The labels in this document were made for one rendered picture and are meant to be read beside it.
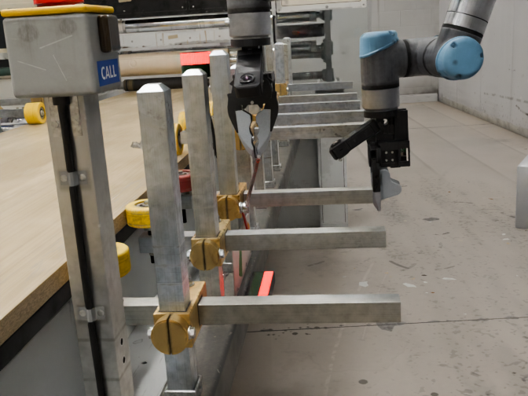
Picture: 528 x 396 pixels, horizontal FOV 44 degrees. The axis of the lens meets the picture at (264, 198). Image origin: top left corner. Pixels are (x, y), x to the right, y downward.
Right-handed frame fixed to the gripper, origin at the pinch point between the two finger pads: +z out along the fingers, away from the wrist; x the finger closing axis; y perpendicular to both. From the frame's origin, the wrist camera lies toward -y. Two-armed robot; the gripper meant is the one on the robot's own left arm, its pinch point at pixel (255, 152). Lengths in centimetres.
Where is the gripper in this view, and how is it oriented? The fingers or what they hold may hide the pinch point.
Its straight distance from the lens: 118.9
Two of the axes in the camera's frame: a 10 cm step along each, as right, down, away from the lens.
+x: -9.9, 0.3, 1.2
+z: 0.6, 9.6, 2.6
